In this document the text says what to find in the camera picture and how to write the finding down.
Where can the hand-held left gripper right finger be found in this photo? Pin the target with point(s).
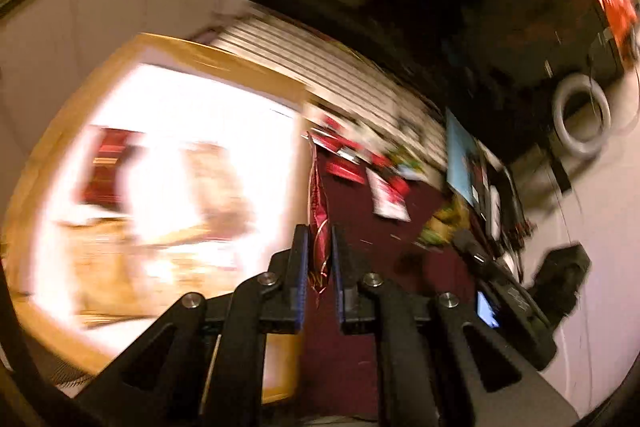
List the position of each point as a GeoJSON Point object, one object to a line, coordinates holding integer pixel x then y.
{"type": "Point", "coordinates": [341, 287]}

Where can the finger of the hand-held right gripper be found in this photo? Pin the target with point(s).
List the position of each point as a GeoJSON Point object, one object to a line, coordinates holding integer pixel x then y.
{"type": "Point", "coordinates": [467, 244]}

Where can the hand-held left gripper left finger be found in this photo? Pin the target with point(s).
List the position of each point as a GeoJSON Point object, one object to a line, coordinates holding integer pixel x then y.
{"type": "Point", "coordinates": [300, 287]}

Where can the dark red snack packet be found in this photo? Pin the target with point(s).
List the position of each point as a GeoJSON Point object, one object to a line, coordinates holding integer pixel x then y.
{"type": "Point", "coordinates": [318, 207]}

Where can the wooden box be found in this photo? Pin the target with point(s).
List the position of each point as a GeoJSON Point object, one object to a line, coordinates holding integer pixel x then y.
{"type": "Point", "coordinates": [40, 167]}

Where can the green and yellow snack packet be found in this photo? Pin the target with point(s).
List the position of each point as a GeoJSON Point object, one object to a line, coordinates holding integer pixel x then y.
{"type": "Point", "coordinates": [442, 222]}

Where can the black bag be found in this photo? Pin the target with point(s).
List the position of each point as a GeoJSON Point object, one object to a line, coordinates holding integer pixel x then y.
{"type": "Point", "coordinates": [560, 279]}

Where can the dark red mat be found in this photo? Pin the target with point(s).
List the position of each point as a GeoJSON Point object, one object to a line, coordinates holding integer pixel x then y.
{"type": "Point", "coordinates": [360, 357]}

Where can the white and red snack packet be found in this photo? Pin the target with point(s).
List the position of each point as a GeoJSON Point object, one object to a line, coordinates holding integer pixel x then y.
{"type": "Point", "coordinates": [387, 199]}

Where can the pile of red snack packets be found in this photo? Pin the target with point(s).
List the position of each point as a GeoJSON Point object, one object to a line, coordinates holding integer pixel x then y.
{"type": "Point", "coordinates": [350, 157]}

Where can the white slatted board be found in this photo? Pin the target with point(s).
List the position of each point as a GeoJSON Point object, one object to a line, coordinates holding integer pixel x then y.
{"type": "Point", "coordinates": [320, 57]}

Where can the red packet with dark stripes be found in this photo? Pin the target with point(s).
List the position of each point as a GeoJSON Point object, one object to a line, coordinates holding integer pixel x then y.
{"type": "Point", "coordinates": [102, 167]}

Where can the red object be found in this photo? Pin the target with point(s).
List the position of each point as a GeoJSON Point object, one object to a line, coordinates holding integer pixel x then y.
{"type": "Point", "coordinates": [612, 4]}

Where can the white cabinet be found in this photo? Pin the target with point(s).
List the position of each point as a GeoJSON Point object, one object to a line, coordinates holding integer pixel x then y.
{"type": "Point", "coordinates": [100, 2]}

